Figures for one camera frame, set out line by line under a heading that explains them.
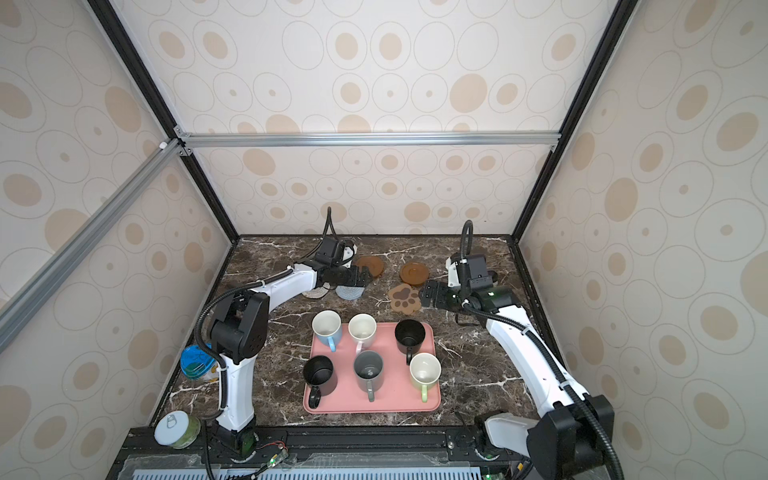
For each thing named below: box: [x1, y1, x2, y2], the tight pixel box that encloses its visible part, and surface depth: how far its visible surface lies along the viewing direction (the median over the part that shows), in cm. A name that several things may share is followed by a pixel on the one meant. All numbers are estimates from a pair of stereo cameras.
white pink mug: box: [348, 313, 377, 355], surface depth 87 cm
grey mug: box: [353, 350, 384, 403], surface depth 79 cm
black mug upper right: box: [394, 318, 426, 366], surface depth 85 cm
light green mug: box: [409, 352, 442, 403], surface depth 79 cm
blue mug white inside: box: [311, 309, 342, 353], surface depth 87 cm
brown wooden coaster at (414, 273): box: [400, 262, 429, 285], surface depth 111 cm
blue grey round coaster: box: [335, 285, 365, 301], surface depth 105 cm
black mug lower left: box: [303, 355, 338, 409], surface depth 80 cm
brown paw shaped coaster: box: [388, 283, 421, 315], surface depth 102 cm
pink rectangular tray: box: [303, 323, 442, 414], surface depth 84 cm
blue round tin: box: [180, 343, 216, 379], surface depth 79 cm
